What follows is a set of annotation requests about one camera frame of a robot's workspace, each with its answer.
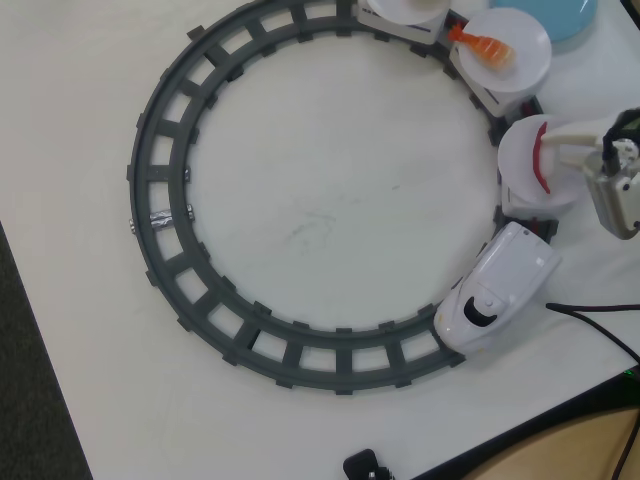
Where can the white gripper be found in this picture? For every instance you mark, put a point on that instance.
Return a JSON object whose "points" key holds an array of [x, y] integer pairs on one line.
{"points": [[595, 141]]}

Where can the red tuna sushi toy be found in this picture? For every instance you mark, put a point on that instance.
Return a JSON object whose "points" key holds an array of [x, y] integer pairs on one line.
{"points": [[537, 160]]}

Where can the orange shrimp sushi toy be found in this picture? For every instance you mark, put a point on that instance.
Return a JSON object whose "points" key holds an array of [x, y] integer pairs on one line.
{"points": [[492, 50]]}

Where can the light blue round dish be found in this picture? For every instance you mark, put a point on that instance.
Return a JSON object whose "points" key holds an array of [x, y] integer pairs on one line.
{"points": [[550, 20]]}

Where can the white Shinkansen toy locomotive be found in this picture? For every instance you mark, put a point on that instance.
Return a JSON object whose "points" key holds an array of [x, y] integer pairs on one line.
{"points": [[510, 265]]}

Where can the light wooden desk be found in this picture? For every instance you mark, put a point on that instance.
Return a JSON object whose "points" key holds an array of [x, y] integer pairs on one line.
{"points": [[575, 450]]}

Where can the grey circular toy train track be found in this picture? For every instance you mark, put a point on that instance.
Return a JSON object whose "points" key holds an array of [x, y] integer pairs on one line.
{"points": [[345, 361]]}

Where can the black plastic clamp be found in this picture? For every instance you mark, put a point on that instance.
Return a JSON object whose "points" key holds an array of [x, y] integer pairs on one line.
{"points": [[362, 462]]}

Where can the crumpled silver foil tape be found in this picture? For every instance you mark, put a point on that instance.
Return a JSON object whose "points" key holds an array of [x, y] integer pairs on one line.
{"points": [[161, 220]]}

